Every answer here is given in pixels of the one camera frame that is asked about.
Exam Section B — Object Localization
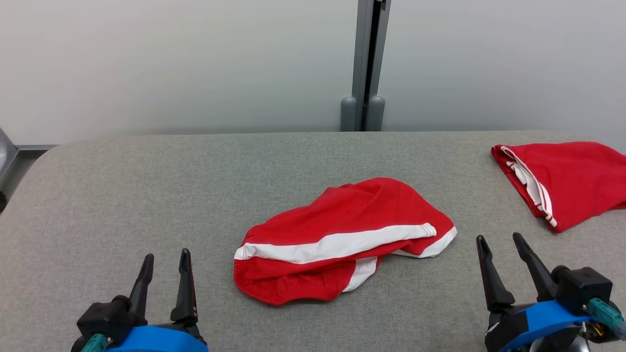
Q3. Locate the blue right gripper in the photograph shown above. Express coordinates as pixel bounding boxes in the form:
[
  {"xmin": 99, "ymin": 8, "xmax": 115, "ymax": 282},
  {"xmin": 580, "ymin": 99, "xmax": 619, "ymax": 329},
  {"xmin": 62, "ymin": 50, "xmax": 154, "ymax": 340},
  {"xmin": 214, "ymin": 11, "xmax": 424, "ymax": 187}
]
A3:
[{"xmin": 476, "ymin": 232, "xmax": 622, "ymax": 352}]

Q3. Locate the grey partition post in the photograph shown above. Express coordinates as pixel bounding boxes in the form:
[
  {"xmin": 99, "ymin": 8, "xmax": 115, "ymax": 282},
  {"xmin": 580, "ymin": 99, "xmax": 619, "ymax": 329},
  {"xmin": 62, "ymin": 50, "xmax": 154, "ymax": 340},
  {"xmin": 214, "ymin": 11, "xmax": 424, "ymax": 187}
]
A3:
[{"xmin": 340, "ymin": 0, "xmax": 392, "ymax": 132}]

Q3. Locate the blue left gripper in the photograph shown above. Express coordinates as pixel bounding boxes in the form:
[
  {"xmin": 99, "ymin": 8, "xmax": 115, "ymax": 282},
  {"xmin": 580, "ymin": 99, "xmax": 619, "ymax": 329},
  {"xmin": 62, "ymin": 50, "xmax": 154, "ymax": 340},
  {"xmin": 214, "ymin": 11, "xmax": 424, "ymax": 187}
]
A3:
[{"xmin": 71, "ymin": 248, "xmax": 209, "ymax": 352}]

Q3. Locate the red basketball jersey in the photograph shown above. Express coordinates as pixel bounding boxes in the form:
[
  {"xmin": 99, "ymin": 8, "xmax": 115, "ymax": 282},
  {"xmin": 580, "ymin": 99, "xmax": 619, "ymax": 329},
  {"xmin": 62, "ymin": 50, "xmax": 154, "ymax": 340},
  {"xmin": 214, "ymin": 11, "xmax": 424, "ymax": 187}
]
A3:
[{"xmin": 491, "ymin": 141, "xmax": 626, "ymax": 234}]

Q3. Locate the red shorts white stripe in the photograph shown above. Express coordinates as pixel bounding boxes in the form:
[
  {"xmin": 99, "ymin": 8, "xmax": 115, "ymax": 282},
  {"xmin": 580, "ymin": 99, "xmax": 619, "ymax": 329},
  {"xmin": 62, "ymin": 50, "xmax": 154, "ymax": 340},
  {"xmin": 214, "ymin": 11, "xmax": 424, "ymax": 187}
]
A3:
[{"xmin": 233, "ymin": 177, "xmax": 458, "ymax": 306}]

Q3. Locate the grey metal frame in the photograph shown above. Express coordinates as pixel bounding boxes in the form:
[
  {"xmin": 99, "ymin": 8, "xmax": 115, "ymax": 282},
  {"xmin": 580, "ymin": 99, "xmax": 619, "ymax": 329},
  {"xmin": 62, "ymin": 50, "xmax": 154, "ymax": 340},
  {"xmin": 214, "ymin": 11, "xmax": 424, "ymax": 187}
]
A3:
[{"xmin": 0, "ymin": 128, "xmax": 20, "ymax": 186}]

